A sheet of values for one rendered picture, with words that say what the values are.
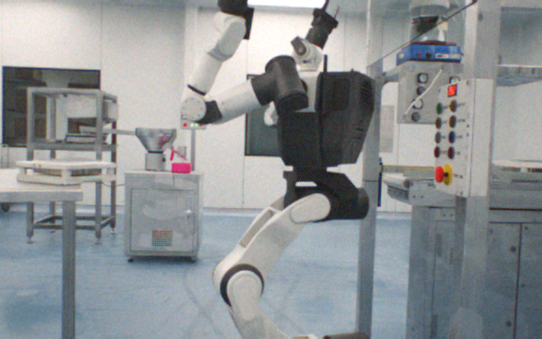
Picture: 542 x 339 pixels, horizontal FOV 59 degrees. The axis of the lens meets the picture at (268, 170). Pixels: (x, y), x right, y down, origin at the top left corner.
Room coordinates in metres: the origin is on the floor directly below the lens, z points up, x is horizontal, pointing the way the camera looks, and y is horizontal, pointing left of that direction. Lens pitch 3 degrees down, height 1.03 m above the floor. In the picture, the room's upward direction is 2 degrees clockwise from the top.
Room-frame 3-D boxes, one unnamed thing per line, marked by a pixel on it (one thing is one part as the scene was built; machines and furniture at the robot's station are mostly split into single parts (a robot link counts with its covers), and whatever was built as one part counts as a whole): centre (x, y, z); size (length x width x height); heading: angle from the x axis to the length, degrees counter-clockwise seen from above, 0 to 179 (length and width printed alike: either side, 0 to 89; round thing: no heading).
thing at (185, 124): (4.43, 0.70, 1.07); 0.23 x 0.10 x 0.62; 94
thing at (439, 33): (1.97, -0.63, 1.54); 0.15 x 0.15 x 0.19
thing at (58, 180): (1.80, 0.75, 0.88); 0.24 x 0.24 x 0.02; 65
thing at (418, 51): (1.96, -0.63, 1.40); 0.21 x 0.20 x 0.09; 3
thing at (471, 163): (1.14, -0.45, 1.05); 0.17 x 0.06 x 0.26; 3
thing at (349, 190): (1.66, -0.20, 0.86); 0.28 x 0.13 x 0.18; 108
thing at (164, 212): (4.28, 0.90, 0.38); 0.63 x 0.57 x 0.76; 94
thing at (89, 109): (4.76, 1.70, 0.75); 1.43 x 1.06 x 1.50; 94
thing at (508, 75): (2.02, -0.81, 1.33); 0.62 x 0.38 x 0.04; 93
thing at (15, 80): (6.70, 3.02, 1.43); 1.32 x 0.01 x 1.11; 94
